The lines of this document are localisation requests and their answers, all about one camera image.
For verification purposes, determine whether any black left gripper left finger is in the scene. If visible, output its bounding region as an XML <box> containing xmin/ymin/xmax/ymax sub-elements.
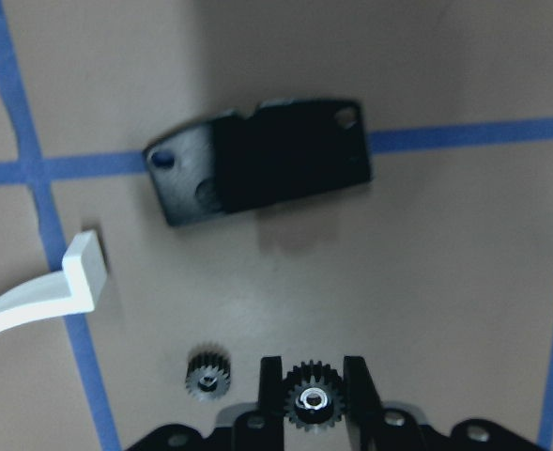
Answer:
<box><xmin>258</xmin><ymin>356</ymin><xmax>284</xmax><ymax>451</ymax></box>

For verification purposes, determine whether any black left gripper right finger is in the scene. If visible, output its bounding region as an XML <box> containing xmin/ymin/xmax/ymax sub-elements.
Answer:
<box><xmin>343</xmin><ymin>356</ymin><xmax>382</xmax><ymax>450</ymax></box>

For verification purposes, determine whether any small black bearing gear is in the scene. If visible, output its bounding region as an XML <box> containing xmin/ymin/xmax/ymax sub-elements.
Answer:
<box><xmin>185</xmin><ymin>342</ymin><xmax>232</xmax><ymax>401</ymax></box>

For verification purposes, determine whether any white curved plastic part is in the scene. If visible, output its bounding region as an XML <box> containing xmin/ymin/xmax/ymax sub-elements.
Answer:
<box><xmin>0</xmin><ymin>230</ymin><xmax>108</xmax><ymax>334</ymax></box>

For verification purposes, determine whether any black plastic bracket plate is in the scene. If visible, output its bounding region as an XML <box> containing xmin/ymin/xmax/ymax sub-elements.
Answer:
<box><xmin>143</xmin><ymin>99</ymin><xmax>372</xmax><ymax>226</ymax></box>

